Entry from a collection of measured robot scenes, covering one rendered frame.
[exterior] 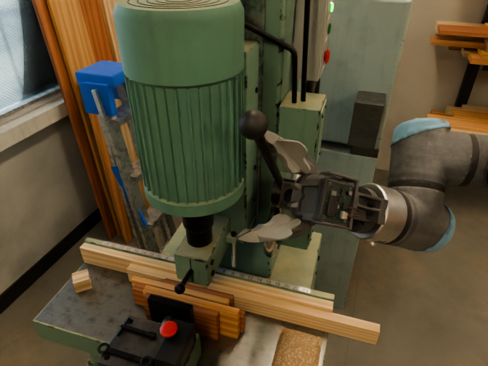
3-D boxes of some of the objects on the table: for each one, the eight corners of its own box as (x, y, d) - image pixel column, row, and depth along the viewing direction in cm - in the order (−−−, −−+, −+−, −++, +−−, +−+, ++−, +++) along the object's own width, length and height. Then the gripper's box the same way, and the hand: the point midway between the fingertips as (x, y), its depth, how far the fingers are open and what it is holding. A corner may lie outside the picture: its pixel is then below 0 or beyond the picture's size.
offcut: (76, 293, 86) (72, 283, 84) (75, 282, 88) (71, 273, 86) (92, 288, 87) (88, 278, 85) (90, 277, 89) (87, 268, 88)
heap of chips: (266, 384, 68) (266, 376, 67) (281, 327, 78) (282, 318, 77) (313, 399, 66) (314, 390, 65) (322, 338, 76) (324, 329, 75)
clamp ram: (138, 354, 73) (130, 325, 68) (156, 322, 79) (150, 293, 74) (180, 367, 71) (176, 338, 66) (196, 333, 77) (193, 304, 71)
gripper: (398, 146, 55) (285, 105, 47) (376, 281, 53) (255, 264, 45) (356, 150, 63) (253, 115, 54) (336, 269, 61) (226, 252, 53)
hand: (244, 183), depth 52 cm, fingers open, 14 cm apart
